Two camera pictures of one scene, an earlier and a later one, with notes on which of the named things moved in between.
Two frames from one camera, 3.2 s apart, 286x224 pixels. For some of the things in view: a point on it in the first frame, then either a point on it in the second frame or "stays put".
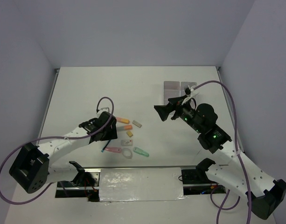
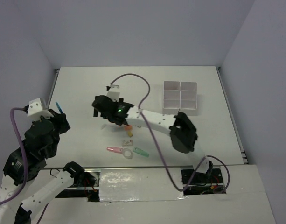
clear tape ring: [127, 153] stays put
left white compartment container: [171, 89] stays put
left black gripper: [112, 134] → [62, 119]
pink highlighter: [114, 149] stays put
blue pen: [106, 144] → [59, 107]
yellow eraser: [129, 133] stays put
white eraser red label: [126, 142] stays put
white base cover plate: [118, 185] stays put
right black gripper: [164, 110] → [121, 100]
